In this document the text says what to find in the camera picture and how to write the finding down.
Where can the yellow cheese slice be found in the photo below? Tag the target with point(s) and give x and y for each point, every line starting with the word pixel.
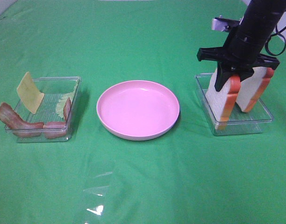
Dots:
pixel 29 94

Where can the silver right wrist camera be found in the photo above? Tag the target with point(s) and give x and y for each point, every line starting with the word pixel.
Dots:
pixel 223 24

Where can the bacon strip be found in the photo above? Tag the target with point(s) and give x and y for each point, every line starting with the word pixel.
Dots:
pixel 13 121
pixel 57 129

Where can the clear left plastic tray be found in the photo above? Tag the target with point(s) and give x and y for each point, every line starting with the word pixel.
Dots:
pixel 53 89

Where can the green tablecloth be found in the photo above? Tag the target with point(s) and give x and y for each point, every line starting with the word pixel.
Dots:
pixel 188 175

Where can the bread slice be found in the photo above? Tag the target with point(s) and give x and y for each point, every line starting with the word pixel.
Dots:
pixel 253 87
pixel 222 102

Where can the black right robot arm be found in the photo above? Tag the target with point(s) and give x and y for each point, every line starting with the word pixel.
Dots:
pixel 264 15

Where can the pink round plate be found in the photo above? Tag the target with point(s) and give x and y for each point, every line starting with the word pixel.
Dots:
pixel 138 109

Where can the clear plastic tray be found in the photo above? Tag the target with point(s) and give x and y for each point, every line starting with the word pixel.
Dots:
pixel 255 121
pixel 53 89

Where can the clear right plastic tray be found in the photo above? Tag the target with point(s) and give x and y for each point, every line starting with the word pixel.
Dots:
pixel 255 121

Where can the green lettuce leaf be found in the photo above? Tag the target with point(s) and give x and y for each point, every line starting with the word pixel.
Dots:
pixel 61 102

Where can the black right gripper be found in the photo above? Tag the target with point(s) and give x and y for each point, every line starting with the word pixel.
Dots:
pixel 241 50

